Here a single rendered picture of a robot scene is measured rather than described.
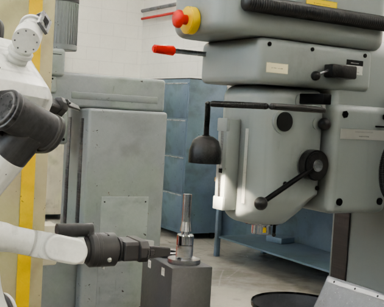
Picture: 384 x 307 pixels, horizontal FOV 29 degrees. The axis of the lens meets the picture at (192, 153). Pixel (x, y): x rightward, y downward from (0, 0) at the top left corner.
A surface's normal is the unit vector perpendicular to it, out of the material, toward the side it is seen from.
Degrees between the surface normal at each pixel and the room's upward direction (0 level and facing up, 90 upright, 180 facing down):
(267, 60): 90
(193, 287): 90
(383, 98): 90
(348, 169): 90
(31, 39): 116
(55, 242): 81
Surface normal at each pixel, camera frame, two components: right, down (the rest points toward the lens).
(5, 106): -0.61, -0.39
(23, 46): 0.05, 0.48
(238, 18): 0.05, 0.06
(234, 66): -0.86, -0.02
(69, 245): 0.47, -0.08
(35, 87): 0.68, -0.18
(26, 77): 0.48, -0.78
